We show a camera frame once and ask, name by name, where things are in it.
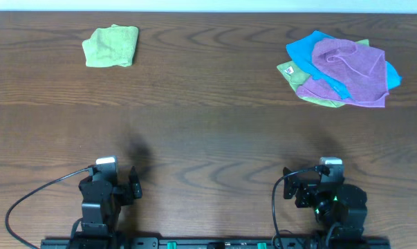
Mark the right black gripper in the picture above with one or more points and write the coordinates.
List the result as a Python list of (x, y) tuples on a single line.
[(296, 190)]

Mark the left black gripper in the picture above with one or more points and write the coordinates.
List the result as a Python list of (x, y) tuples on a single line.
[(128, 189)]

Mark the purple microfiber cloth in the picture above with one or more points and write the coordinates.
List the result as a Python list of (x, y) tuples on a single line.
[(358, 73)]

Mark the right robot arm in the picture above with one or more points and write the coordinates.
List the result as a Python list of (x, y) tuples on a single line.
[(339, 207)]

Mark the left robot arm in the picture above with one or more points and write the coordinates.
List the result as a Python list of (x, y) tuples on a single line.
[(99, 223)]

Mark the green cloth with label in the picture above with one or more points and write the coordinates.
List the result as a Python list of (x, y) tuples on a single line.
[(301, 52)]

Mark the blue microfiber cloth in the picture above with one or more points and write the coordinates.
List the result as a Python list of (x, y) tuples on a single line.
[(342, 70)]

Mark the folded light green cloth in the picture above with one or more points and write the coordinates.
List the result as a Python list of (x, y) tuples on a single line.
[(112, 46)]

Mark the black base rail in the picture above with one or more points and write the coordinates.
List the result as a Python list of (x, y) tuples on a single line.
[(155, 243)]

